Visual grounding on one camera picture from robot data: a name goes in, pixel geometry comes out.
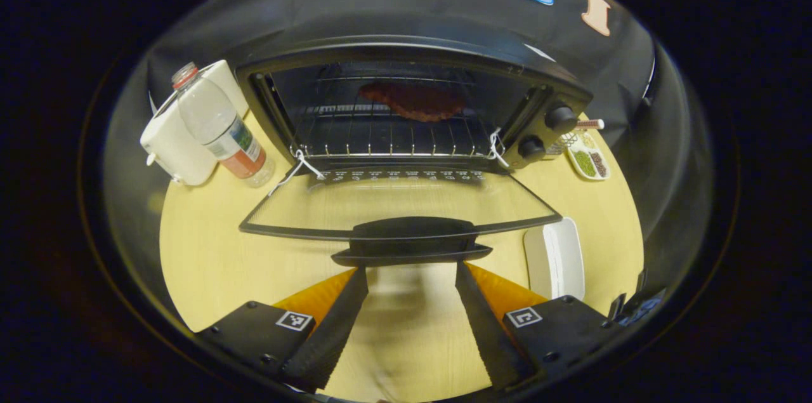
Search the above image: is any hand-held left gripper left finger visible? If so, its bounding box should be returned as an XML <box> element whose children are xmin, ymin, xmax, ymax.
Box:
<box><xmin>194</xmin><ymin>267</ymin><xmax>370</xmax><ymax>392</ymax></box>

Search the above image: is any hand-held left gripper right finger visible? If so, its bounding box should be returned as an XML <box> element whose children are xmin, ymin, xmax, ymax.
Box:
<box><xmin>454</xmin><ymin>261</ymin><xmax>620</xmax><ymax>392</ymax></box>

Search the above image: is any black electric oven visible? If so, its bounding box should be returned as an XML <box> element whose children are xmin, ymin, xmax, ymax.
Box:
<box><xmin>234</xmin><ymin>34</ymin><xmax>594</xmax><ymax>268</ymax></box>

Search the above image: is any red-brown meat piece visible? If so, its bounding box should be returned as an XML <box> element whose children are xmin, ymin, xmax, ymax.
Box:
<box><xmin>359</xmin><ymin>81</ymin><xmax>468</xmax><ymax>123</ymax></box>

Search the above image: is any white ribbed rectangular plate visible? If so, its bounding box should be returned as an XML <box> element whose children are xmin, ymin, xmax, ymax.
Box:
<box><xmin>523</xmin><ymin>217</ymin><xmax>586</xmax><ymax>301</ymax></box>

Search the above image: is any white divided plate of beans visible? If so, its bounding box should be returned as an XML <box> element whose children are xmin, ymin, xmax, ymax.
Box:
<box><xmin>566</xmin><ymin>129</ymin><xmax>612</xmax><ymax>182</ymax></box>

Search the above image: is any clear water bottle red cap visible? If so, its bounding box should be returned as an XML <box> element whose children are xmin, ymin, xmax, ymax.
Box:
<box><xmin>171</xmin><ymin>62</ymin><xmax>276</xmax><ymax>188</ymax></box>

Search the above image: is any white toaster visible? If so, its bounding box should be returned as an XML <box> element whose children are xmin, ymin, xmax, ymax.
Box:
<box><xmin>140</xmin><ymin>59</ymin><xmax>250</xmax><ymax>187</ymax></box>

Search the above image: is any small wire basket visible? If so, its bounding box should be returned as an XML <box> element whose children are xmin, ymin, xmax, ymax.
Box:
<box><xmin>545</xmin><ymin>130</ymin><xmax>580</xmax><ymax>157</ymax></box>

